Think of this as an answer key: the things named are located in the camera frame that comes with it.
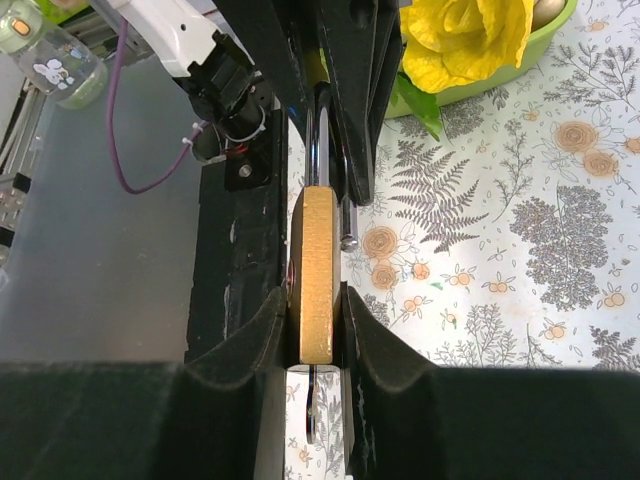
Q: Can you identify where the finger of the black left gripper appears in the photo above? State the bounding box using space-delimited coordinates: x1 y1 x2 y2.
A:
319 0 404 206
215 0 320 120

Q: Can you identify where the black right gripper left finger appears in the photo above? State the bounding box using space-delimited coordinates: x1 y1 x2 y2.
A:
1 287 287 479

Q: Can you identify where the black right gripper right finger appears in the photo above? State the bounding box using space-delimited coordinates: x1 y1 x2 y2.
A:
339 286 639 479

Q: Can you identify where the large brass padlock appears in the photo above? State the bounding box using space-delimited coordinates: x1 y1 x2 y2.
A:
288 82 341 366

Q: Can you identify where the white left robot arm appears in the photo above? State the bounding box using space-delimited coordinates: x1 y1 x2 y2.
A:
109 1 403 206

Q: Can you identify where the green lettuce leaf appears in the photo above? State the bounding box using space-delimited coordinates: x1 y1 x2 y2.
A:
386 72 443 140

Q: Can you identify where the green tray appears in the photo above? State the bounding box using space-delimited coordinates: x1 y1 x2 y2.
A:
384 0 580 120

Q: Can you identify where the white radish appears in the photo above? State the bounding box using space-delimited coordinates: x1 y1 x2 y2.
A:
531 0 566 31

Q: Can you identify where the clear bunny bottle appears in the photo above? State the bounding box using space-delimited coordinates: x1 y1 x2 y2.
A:
1 1 108 110

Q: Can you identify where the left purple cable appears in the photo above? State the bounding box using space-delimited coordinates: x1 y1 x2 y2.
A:
107 29 201 195

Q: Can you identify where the aluminium frame rail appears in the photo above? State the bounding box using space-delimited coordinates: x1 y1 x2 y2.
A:
0 9 151 251

